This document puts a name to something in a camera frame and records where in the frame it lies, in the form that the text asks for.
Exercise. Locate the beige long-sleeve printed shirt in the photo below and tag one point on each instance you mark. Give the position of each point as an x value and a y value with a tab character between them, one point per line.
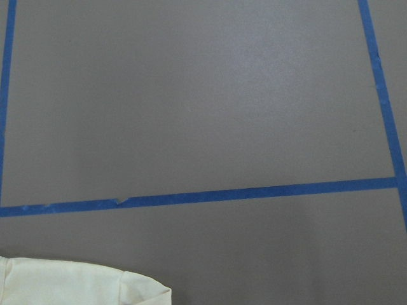
40	281

